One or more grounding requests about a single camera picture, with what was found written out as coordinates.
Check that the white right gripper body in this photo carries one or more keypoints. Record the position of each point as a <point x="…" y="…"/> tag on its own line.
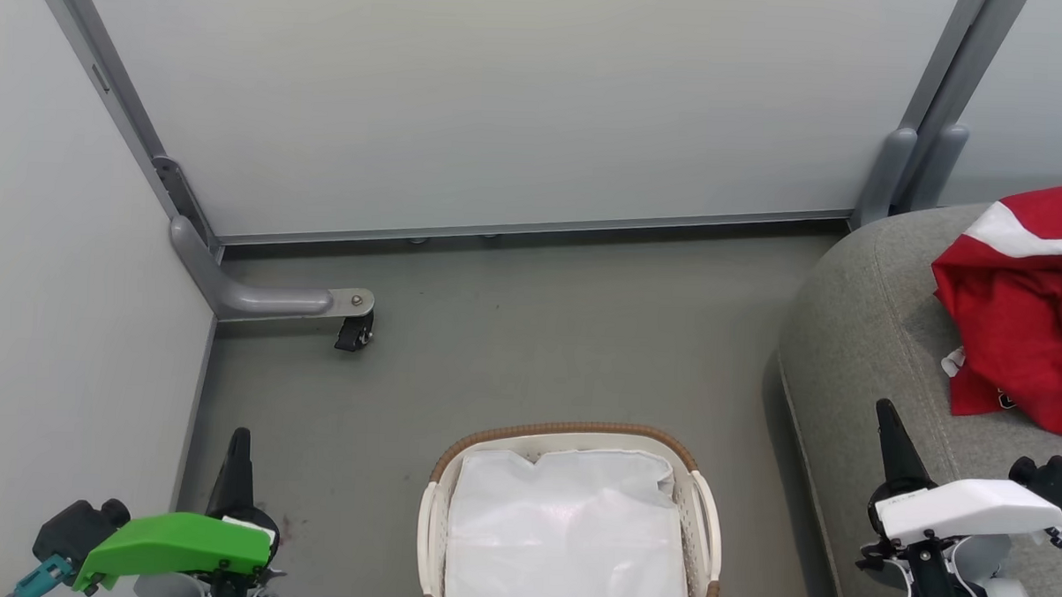
<point x="965" y="512"/>

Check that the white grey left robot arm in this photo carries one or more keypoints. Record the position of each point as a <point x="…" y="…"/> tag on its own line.
<point x="167" y="591"/>

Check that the red fleece garment white stripes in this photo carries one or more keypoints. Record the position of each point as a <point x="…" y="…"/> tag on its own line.
<point x="1024" y="333"/>

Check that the grey fabric sofa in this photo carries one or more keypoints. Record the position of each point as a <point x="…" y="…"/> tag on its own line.
<point x="874" y="346"/>

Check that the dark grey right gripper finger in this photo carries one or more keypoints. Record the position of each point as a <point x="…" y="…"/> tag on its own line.
<point x="897" y="453"/>

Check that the grey partition foot with bracket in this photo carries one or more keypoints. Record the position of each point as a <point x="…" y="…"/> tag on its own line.
<point x="266" y="300"/>

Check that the grey partition frame post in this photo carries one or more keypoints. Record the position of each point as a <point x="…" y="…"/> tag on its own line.
<point x="930" y="118"/>
<point x="123" y="99"/>

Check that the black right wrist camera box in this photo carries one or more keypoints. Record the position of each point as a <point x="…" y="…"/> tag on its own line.
<point x="1059" y="483"/>

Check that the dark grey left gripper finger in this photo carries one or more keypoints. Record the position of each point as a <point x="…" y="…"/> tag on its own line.
<point x="237" y="474"/>

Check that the white plastic bag liner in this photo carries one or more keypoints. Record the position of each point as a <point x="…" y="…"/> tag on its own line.
<point x="567" y="538"/>

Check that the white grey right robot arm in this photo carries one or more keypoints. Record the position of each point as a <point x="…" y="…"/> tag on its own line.
<point x="954" y="587"/>

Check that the grey partition bottom rail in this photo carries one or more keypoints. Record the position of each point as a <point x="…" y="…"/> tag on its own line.
<point x="533" y="226"/>

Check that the black caster wheel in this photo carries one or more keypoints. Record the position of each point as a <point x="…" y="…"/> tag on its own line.
<point x="354" y="333"/>

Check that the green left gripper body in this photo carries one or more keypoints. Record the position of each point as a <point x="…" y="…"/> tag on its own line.
<point x="169" y="542"/>

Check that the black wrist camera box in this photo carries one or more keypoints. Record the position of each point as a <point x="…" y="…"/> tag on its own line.
<point x="1059" y="483"/>
<point x="77" y="530"/>

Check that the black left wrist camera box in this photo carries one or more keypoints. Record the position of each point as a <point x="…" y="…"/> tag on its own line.
<point x="77" y="530"/>

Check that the cream laundry basket brown rim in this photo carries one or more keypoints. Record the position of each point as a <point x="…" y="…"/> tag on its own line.
<point x="431" y="525"/>

